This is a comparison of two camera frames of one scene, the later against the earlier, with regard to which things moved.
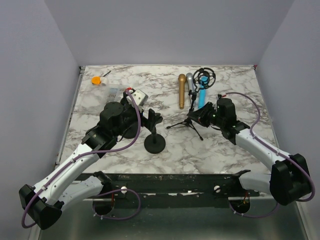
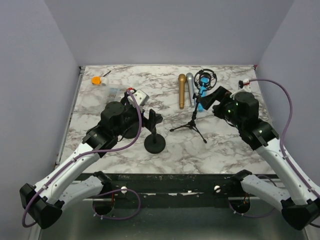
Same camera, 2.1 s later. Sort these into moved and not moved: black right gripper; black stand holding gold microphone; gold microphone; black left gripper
Moved: black right gripper
Not moved: black left gripper; gold microphone; black stand holding gold microphone
